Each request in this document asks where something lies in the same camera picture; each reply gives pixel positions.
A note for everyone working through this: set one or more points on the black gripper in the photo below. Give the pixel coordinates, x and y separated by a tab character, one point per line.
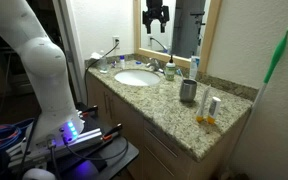
155	11

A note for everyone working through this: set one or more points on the white bottle with blue lid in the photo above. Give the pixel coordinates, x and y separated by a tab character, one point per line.
122	64

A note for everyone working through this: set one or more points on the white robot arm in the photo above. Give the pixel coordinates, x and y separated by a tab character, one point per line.
47	63

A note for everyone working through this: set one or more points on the green soap pump bottle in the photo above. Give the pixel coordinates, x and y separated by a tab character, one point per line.
170	71

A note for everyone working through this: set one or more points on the white oval sink basin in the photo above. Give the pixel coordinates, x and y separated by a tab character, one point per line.
137	77

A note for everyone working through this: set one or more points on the clear plastic bottle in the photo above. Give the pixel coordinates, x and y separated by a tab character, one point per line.
103	65

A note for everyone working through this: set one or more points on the white bottle with orange cap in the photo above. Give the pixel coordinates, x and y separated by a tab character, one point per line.
214	110

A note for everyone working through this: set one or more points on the chrome faucet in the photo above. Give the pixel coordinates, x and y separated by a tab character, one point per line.
153	64

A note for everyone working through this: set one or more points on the small blue case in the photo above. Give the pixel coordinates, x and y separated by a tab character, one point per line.
138	62

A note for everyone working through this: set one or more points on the toothbrush in cup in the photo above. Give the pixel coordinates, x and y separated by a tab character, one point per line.
180	74

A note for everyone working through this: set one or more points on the small purple item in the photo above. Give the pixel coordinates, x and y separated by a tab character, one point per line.
113	64

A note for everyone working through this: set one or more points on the wooden framed mirror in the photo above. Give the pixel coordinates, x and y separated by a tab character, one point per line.
214	33

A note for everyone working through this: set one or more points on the steel cup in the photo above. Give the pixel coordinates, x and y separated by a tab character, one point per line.
188	91

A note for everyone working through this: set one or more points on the white tube with orange cap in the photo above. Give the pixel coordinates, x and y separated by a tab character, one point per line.
203	105

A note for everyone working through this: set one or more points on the wooden vanity cabinet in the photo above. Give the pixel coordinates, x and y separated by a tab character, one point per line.
130	123

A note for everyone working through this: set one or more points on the black cart top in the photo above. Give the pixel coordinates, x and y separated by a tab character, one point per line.
117	155

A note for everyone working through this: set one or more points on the white round object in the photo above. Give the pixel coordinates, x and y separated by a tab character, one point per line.
39	174

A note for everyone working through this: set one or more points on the white wall outlet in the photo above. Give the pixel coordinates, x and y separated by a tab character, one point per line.
116	43

